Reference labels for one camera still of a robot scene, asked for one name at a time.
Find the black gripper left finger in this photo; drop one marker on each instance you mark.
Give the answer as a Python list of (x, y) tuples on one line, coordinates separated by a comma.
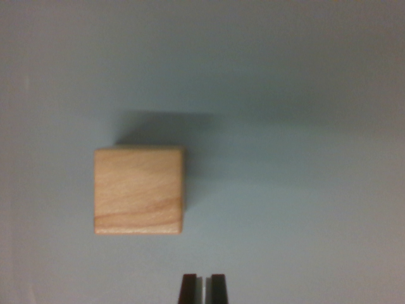
[(188, 289)]

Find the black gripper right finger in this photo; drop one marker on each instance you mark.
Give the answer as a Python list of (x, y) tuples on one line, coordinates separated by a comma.
[(219, 289)]

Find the wooden cube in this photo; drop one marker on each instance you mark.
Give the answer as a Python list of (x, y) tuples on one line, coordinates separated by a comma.
[(139, 190)]

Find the pale blue plastic tray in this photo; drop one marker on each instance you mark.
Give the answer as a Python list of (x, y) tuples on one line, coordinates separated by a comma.
[(284, 158)]

